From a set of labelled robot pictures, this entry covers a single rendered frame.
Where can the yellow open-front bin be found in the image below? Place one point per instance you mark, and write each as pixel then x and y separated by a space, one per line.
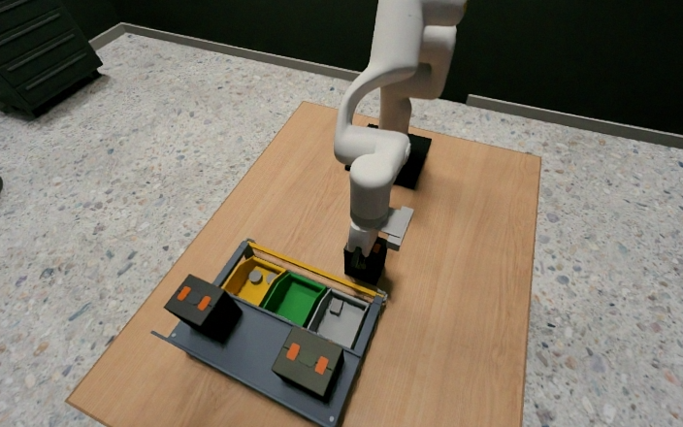
pixel 257 294

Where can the grey open bin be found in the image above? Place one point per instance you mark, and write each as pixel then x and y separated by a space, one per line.
pixel 339 328

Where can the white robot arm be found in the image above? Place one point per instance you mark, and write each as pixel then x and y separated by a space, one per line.
pixel 401 55

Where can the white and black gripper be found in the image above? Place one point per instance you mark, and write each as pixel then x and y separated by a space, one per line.
pixel 360 240

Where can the green open bin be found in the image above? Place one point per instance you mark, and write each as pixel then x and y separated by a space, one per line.
pixel 296 299

